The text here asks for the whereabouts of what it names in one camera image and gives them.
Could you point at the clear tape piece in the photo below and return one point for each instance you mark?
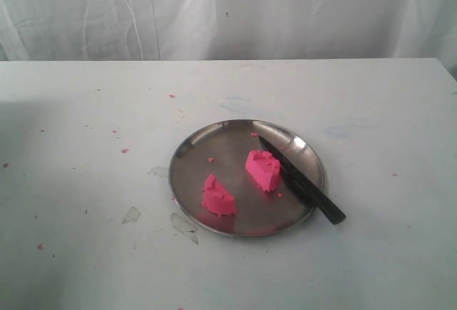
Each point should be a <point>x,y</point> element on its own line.
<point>184,227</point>
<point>159,171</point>
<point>132,216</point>

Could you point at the clear tape piece middle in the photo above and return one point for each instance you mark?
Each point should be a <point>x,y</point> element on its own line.
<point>184,227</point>

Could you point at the white plastic backdrop sheet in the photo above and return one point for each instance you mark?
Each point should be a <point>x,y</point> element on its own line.
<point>227,29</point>

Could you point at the round stainless steel plate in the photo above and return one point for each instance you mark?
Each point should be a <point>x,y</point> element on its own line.
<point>221,149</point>

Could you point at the clear tape piece left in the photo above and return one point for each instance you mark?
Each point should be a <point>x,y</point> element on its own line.
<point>132,216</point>

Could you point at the black serrated knife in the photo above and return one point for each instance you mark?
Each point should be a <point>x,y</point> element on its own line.
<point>327,207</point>

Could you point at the clear tape piece upper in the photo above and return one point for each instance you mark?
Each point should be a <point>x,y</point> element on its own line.
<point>159,171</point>

